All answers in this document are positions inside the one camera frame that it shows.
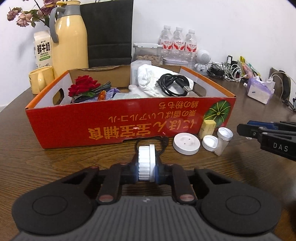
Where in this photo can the colourful snack packet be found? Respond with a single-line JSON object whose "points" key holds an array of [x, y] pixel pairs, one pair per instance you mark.
{"points": [[247, 67]]}

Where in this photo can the iridescent green bundle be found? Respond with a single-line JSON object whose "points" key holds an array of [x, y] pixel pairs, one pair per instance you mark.
{"points": [[120, 95]]}

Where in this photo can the white robot toy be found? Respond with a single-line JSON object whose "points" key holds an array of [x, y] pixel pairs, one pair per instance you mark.
{"points": [[202, 60]]}

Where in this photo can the orange candy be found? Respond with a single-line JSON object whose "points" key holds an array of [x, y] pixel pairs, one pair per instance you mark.
{"points": [[102, 95]]}

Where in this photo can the white milk carton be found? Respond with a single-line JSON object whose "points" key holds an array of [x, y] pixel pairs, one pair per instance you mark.
{"points": [[42, 49]]}

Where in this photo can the large white ribbed lid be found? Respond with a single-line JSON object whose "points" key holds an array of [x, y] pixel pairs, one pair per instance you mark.
{"points": [[146, 163]]}

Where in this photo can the yellow white alpaca plush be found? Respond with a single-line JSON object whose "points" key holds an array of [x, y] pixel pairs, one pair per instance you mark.
{"points": [[134, 89]]}

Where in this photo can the clear nut storage container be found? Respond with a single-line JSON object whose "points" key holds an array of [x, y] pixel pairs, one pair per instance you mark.
{"points": [[147, 51]]}

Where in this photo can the dried pink rose bouquet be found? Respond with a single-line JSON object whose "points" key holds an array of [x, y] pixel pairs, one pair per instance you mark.
{"points": [[29, 18]]}

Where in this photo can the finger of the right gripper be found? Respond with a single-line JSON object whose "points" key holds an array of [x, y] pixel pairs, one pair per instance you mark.
{"points": [[282, 125], [253, 131]]}

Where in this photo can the white plastic bag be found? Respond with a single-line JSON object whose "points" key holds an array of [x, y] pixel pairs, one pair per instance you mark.
{"points": [[160, 82]]}

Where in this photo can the red cardboard box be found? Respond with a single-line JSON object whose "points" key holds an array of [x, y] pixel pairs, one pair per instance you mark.
{"points": [[59, 123]]}

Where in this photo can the yellow eraser block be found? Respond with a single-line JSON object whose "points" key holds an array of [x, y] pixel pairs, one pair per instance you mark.
{"points": [[207, 128]]}

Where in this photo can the phone on stand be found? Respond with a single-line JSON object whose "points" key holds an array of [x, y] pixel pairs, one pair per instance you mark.
{"points": [[291, 105]]}

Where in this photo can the small white tin box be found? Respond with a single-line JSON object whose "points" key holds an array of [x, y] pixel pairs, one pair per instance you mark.
{"points": [[175, 62]]}

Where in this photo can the small white capped vial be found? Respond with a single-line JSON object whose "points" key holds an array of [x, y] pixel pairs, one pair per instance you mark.
{"points": [[224, 137]]}

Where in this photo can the purple tissue pack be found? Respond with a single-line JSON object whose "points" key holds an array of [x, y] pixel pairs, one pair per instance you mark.
{"points": [[261, 91]]}

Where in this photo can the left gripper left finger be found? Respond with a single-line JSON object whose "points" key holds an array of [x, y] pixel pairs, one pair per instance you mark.
{"points": [[66, 204]]}

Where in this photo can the water bottle right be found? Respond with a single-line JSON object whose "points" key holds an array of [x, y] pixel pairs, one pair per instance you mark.
{"points": [[190, 48]]}

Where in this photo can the yellow ceramic mug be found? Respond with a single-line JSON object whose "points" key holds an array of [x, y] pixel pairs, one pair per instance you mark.
{"points": [[41, 78]]}

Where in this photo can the small white round cap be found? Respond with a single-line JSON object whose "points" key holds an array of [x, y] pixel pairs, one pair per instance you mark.
{"points": [[210, 143]]}

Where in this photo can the water bottle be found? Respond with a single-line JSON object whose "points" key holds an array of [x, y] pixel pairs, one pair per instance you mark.
{"points": [[178, 40], [165, 39], [190, 48]]}

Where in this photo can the water bottle middle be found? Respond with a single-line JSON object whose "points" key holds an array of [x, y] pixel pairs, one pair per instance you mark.
{"points": [[178, 40]]}

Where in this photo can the yellow thermos jug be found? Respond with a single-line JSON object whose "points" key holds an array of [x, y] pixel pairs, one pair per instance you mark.
{"points": [[68, 38]]}

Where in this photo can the black paper bag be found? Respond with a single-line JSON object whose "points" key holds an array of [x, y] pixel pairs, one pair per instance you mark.
{"points": [[109, 32]]}

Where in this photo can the white round disc device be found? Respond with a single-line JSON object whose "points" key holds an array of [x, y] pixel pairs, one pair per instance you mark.
{"points": [[186, 144]]}

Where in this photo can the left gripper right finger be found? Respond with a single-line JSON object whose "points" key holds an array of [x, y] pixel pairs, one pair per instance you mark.
{"points": [[225, 204]]}

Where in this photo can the red artificial rose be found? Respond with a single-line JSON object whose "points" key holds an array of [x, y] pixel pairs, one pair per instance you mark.
{"points": [[82, 85]]}

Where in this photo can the water bottle left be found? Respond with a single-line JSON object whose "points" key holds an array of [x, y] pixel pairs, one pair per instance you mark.
{"points": [[165, 39]]}

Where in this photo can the purple fabric pouch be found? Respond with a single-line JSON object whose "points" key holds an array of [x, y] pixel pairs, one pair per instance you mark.
{"points": [[109, 95]]}

